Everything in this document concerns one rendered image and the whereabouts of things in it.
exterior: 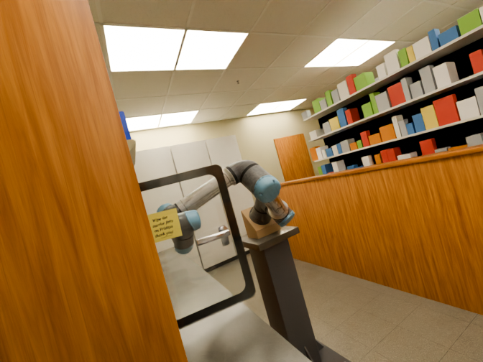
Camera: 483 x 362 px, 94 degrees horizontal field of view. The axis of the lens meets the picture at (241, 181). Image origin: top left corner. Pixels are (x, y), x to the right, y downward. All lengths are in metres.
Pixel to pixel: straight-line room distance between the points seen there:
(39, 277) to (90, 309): 0.12
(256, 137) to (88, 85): 4.59
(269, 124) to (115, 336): 5.05
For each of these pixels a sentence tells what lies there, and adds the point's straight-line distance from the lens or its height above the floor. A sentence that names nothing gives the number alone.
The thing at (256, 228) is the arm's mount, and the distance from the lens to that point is 1.47.
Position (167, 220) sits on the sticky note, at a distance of 0.64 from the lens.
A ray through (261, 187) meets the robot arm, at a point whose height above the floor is 1.27.
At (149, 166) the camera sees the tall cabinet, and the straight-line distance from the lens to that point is 3.83.
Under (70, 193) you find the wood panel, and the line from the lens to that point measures 0.59.
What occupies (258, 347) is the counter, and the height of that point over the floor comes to 0.94.
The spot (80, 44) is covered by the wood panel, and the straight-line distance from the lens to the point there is 0.70.
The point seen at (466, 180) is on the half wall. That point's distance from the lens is 2.04.
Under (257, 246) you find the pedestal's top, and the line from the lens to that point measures 1.37.
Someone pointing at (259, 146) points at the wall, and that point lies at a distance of 5.05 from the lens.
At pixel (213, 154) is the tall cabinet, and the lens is 4.08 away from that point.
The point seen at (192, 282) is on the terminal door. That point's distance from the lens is 0.68.
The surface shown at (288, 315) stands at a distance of 1.67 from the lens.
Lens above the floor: 1.32
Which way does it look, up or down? level
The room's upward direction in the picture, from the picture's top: 15 degrees counter-clockwise
